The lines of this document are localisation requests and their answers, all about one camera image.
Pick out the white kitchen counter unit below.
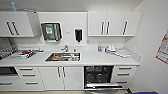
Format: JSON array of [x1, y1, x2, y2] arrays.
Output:
[[0, 45, 141, 93]]

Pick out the steel kitchen sink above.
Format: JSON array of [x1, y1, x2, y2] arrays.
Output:
[[44, 51, 82, 63]]

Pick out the black soap dispenser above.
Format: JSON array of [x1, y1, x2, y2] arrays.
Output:
[[73, 28, 84, 44]]

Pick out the small dish soap bottle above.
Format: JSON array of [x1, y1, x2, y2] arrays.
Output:
[[97, 44, 105, 53]]

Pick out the chrome faucet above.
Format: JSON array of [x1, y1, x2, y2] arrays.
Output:
[[60, 44, 71, 54]]

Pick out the open black dishwasher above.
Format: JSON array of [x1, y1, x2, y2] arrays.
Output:
[[83, 65, 124, 93]]

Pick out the grey paper towel dispenser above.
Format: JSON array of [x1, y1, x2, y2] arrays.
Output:
[[40, 22, 63, 45]]

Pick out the built-in black microwave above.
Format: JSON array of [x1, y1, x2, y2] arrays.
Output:
[[0, 66, 20, 78]]

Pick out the blue bottle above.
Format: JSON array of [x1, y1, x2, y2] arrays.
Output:
[[10, 1, 18, 13]]

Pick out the white wall cabinet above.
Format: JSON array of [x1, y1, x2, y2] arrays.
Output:
[[87, 10, 143, 38], [0, 10, 42, 38]]

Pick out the wire dish rack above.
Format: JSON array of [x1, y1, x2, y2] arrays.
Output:
[[0, 46, 44, 60]]

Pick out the large wall poster sheet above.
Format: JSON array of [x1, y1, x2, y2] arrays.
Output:
[[154, 27, 168, 65]]

